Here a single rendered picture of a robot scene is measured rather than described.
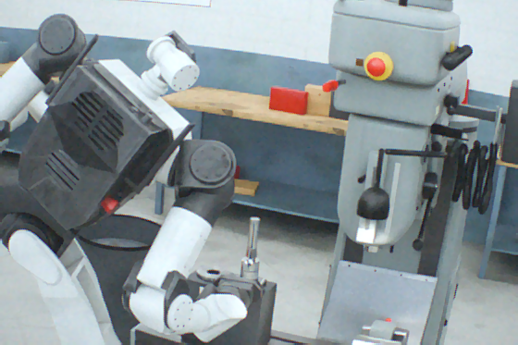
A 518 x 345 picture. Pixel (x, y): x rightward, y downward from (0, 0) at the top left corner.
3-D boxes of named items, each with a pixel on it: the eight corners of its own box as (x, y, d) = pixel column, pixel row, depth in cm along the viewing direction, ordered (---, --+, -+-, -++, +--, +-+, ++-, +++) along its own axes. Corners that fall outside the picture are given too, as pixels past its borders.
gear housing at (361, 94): (433, 129, 177) (438, 84, 175) (330, 110, 185) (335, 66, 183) (450, 108, 208) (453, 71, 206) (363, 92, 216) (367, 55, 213)
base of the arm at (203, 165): (219, 203, 153) (244, 150, 157) (157, 176, 154) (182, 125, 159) (220, 227, 167) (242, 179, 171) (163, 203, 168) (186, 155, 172)
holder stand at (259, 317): (254, 357, 208) (262, 292, 204) (179, 338, 215) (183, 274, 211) (270, 341, 219) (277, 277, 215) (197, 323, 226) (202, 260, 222)
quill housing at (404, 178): (406, 256, 188) (427, 125, 181) (326, 241, 195) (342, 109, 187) (419, 234, 206) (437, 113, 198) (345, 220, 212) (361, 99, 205)
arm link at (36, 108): (44, 131, 199) (36, 129, 188) (19, 102, 199) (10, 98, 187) (74, 101, 200) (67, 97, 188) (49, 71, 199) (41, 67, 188)
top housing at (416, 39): (437, 90, 166) (443, 17, 162) (319, 69, 174) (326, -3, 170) (458, 70, 209) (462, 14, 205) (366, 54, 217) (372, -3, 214)
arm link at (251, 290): (265, 275, 196) (255, 292, 184) (262, 309, 198) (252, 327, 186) (215, 265, 198) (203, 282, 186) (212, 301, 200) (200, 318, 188)
